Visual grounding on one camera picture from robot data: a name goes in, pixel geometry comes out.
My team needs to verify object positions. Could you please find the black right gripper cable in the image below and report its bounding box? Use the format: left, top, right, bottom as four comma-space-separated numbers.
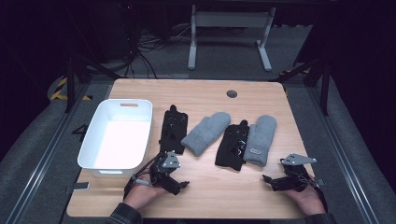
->
309, 176, 329, 213

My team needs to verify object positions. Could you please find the black glove with glossy print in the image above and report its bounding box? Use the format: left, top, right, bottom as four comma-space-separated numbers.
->
214, 119, 250, 172

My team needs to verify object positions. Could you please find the metal floor rail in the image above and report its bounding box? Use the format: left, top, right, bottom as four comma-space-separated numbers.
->
305, 86, 381, 224
4, 83, 92, 224

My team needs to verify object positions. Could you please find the person's left hand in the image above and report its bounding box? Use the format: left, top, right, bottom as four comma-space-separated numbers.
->
123, 173, 171, 210

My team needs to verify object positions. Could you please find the white plastic basket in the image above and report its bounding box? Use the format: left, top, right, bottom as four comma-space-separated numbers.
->
77, 98, 154, 178

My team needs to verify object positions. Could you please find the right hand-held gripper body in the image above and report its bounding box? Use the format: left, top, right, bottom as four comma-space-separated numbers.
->
278, 152, 318, 193

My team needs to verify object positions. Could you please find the person's right hand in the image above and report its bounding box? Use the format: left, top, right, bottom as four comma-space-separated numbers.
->
283, 183, 327, 217

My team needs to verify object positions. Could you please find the small grey bracket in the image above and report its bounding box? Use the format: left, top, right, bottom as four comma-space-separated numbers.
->
72, 181, 92, 191

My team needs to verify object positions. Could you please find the white metal stand frame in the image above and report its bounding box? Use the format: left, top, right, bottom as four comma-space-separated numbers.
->
187, 4, 277, 73

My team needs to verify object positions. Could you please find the black metal stand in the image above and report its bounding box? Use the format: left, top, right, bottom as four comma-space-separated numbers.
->
268, 55, 332, 117
63, 50, 123, 114

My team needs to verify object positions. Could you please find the yellow black striped tape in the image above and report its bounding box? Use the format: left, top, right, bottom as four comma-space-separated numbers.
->
49, 77, 93, 102

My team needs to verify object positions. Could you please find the bundle of black floor cables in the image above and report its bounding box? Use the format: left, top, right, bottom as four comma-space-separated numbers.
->
122, 18, 194, 79

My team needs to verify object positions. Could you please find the plain grey mitten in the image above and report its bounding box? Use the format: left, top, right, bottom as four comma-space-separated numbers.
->
180, 111, 233, 157

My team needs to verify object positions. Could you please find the grey mitten with label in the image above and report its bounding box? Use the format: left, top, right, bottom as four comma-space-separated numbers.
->
243, 114, 277, 168

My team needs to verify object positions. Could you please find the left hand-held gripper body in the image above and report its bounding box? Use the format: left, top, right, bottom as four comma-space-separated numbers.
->
148, 150, 182, 191

